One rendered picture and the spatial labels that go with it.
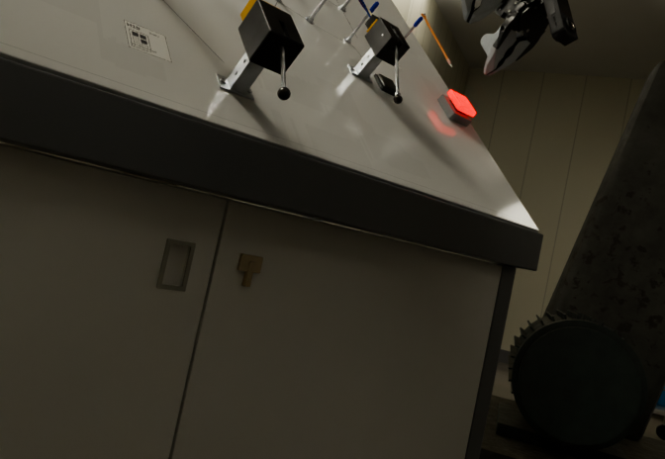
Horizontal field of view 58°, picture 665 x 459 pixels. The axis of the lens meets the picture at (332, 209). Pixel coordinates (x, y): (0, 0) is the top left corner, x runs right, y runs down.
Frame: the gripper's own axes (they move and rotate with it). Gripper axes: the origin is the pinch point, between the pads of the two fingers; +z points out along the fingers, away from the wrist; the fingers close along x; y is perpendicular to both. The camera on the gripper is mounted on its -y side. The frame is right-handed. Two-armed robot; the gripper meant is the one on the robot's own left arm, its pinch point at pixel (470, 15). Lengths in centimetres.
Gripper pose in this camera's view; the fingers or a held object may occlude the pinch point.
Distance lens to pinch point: 87.3
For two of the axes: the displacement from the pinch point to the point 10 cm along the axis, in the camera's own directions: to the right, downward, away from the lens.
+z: -3.0, 6.6, 6.9
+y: 4.5, -5.3, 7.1
